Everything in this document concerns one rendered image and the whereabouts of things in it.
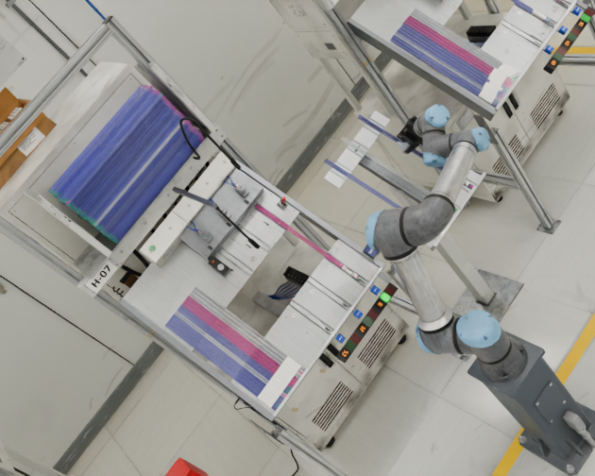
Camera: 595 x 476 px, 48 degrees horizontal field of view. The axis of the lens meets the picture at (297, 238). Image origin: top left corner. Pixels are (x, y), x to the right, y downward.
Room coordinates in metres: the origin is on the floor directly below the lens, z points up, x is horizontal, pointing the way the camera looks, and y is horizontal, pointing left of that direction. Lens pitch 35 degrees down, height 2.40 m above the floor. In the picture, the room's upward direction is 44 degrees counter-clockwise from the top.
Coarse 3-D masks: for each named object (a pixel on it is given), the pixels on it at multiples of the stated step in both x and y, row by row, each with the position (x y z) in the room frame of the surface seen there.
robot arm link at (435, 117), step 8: (424, 112) 1.81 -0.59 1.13; (432, 112) 1.76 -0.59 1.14; (440, 112) 1.75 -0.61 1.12; (448, 112) 1.75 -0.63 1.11; (424, 120) 1.79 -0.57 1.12; (432, 120) 1.75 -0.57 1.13; (440, 120) 1.74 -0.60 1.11; (448, 120) 1.74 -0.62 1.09; (424, 128) 1.78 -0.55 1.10; (432, 128) 1.75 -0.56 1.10; (440, 128) 1.74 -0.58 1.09
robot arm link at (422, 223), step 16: (480, 128) 1.61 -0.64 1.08; (464, 144) 1.59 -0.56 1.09; (480, 144) 1.58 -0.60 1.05; (448, 160) 1.58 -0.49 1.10; (464, 160) 1.54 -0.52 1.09; (448, 176) 1.51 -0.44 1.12; (464, 176) 1.51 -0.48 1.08; (432, 192) 1.49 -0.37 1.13; (448, 192) 1.45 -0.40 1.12; (416, 208) 1.44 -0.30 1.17; (432, 208) 1.41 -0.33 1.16; (448, 208) 1.40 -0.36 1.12; (416, 224) 1.41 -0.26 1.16; (432, 224) 1.39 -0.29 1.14; (448, 224) 1.40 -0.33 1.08; (416, 240) 1.40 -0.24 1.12; (432, 240) 1.40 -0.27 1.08
